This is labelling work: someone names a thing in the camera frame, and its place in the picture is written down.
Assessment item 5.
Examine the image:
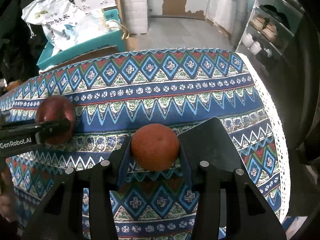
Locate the shoe rack with shoes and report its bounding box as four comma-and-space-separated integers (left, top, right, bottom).
236, 0, 304, 65

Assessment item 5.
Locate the blue patterned tablecloth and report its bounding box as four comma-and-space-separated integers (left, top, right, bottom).
1, 49, 290, 230

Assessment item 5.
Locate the small orange tangerine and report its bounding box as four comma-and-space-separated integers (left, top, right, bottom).
131, 124, 180, 172

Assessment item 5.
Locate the teal plastic bin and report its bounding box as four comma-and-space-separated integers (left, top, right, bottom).
36, 8, 126, 71

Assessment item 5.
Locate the cardboard box under bin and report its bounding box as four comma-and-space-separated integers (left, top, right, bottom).
39, 36, 139, 75

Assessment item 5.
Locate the person left hand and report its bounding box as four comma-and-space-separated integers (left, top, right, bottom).
1, 165, 17, 223

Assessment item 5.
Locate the white rice bag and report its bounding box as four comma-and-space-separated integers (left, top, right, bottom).
22, 0, 108, 50

